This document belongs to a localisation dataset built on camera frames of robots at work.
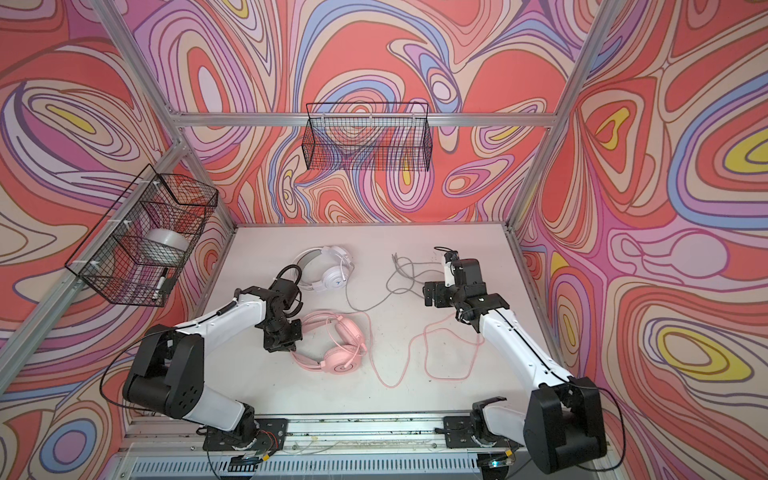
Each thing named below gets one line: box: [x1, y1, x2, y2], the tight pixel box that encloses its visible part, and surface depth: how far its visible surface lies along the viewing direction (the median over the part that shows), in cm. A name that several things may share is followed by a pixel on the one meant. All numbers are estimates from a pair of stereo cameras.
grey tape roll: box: [137, 228, 189, 266], surface depth 74 cm
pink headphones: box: [291, 310, 367, 375], surface depth 81 cm
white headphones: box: [293, 245, 355, 293], surface depth 103 cm
